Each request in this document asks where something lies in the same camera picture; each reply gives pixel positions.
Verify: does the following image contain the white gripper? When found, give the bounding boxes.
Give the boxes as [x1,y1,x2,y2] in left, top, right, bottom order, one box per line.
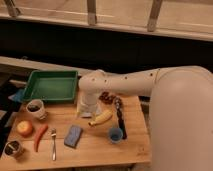
[77,92,101,116]

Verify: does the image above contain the blue sponge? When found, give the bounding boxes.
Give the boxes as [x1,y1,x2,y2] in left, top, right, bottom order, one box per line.
[64,125,83,148]

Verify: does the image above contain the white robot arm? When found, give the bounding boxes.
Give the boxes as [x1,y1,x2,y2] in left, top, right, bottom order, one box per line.
[77,66,213,171]

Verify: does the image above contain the blue grey cloth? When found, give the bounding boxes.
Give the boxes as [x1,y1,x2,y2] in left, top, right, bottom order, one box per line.
[80,113,93,118]

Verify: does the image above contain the dark red grapes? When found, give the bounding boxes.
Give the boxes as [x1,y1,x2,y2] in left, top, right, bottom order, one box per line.
[99,92,115,104]

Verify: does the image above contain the yellow corn cob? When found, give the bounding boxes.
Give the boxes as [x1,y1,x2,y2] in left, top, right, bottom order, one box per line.
[89,110,112,126]

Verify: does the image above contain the green plastic tray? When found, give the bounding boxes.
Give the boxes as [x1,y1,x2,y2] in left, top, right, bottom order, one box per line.
[23,70,78,103]

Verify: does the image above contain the blue cup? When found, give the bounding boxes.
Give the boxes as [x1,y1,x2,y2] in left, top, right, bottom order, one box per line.
[108,127,123,144]

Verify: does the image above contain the silver fork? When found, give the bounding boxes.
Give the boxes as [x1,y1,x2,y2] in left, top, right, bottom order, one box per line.
[51,128,56,161]

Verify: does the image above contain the white mug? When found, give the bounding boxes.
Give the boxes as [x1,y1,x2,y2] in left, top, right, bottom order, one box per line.
[26,99,47,120]

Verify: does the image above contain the orange carrot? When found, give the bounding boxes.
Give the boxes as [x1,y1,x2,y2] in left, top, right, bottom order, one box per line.
[34,124,48,152]

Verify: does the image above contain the blue object behind tray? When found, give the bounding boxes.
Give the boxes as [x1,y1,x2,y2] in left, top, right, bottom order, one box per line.
[9,89,24,103]

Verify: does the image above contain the red apple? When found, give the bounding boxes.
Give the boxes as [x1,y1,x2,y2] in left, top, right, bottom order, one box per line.
[17,121,33,137]

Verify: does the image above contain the metal can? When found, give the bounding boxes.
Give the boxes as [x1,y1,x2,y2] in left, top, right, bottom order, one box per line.
[4,141,23,158]

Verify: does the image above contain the black handled ice cream scoop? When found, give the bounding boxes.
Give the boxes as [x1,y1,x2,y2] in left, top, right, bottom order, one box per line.
[114,97,127,139]

